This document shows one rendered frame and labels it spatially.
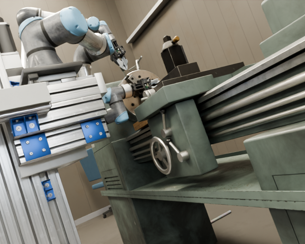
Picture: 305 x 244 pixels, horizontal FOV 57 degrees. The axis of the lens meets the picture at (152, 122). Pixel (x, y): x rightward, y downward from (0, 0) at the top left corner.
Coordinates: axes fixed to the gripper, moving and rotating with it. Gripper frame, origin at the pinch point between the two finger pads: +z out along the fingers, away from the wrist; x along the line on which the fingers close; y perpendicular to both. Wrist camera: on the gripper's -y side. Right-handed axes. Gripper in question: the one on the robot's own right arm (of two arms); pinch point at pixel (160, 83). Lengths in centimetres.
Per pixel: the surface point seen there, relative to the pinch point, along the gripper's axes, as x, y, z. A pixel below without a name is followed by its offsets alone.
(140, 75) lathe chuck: 12.3, -16.4, -1.9
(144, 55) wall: 139, -329, 177
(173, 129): -29, 49, -29
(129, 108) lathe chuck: -6.5, -16.4, -16.3
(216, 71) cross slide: -12.2, 48.1, 0.1
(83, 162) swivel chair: -20, -310, 0
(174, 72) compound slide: -7.0, 43.2, -16.2
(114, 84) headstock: 14.8, -32.8, -14.3
